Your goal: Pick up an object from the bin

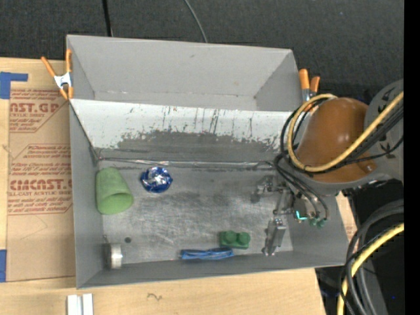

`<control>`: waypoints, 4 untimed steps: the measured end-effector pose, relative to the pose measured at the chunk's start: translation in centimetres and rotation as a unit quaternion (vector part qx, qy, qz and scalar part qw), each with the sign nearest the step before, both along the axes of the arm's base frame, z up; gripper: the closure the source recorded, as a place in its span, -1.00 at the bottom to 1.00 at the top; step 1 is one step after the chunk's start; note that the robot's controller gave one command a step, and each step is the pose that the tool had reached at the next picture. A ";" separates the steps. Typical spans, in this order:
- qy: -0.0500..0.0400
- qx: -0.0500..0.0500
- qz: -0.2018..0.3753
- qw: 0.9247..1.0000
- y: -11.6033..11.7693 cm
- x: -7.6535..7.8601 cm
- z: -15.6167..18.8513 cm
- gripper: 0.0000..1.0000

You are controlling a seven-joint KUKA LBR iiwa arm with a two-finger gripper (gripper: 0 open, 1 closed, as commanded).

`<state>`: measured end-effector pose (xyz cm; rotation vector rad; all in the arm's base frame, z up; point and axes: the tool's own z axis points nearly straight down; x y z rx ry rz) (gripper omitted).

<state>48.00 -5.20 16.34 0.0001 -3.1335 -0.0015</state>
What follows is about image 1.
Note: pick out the silver short cylinder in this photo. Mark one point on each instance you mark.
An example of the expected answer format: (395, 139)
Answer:
(114, 256)

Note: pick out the light green cup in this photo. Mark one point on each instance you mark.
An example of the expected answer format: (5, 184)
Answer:
(111, 190)

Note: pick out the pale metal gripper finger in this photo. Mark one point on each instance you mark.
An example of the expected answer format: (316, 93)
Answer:
(262, 187)
(275, 236)

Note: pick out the grey metal bin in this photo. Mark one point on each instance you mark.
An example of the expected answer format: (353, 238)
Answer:
(197, 208)

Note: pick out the brown cardboard board red print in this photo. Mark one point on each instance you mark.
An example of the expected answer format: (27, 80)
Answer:
(36, 208)

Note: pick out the shiny blue crumpled ball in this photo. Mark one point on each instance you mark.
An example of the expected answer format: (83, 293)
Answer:
(157, 180)

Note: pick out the dark green toy block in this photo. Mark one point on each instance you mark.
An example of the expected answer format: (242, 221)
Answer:
(233, 239)

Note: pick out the blue flat narrow thing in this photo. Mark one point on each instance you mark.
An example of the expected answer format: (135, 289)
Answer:
(206, 254)

